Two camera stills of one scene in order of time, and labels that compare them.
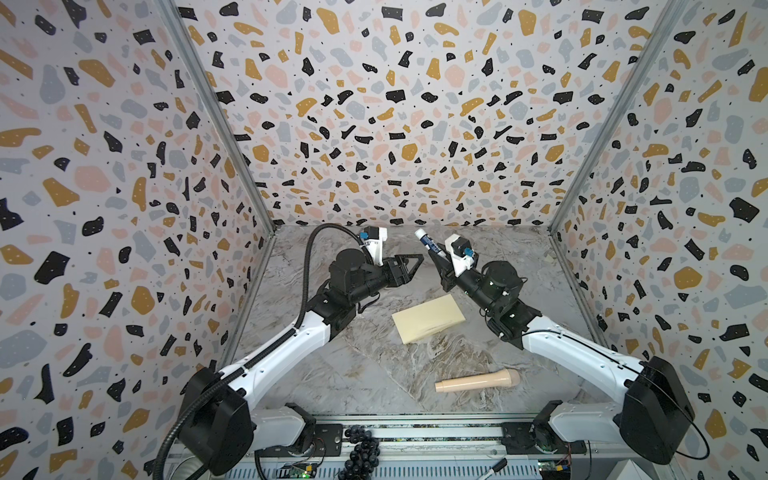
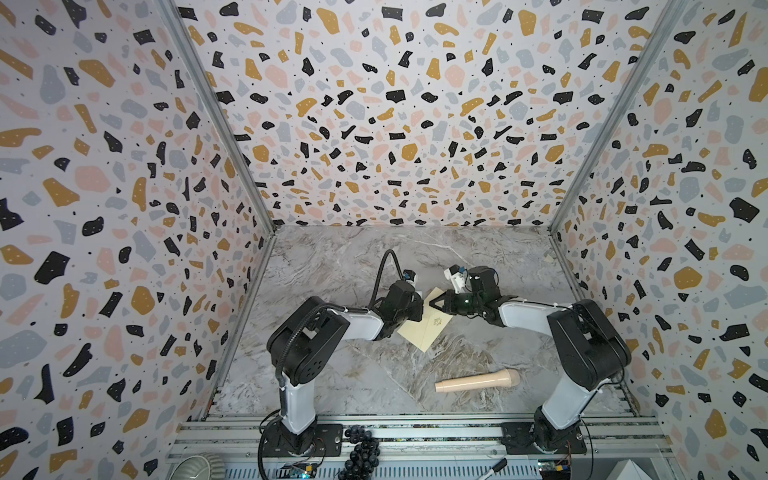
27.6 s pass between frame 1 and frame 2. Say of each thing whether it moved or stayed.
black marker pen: stayed
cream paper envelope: moved
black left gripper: moved
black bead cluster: stayed
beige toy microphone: stayed
